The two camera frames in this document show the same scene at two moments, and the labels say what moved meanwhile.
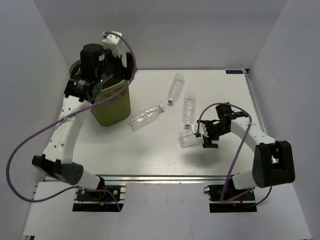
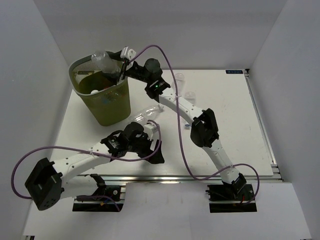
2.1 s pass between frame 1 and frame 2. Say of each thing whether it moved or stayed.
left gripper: moved
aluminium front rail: stayed
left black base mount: stayed
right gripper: moved
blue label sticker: stayed
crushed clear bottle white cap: stayed
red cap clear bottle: moved
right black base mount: stayed
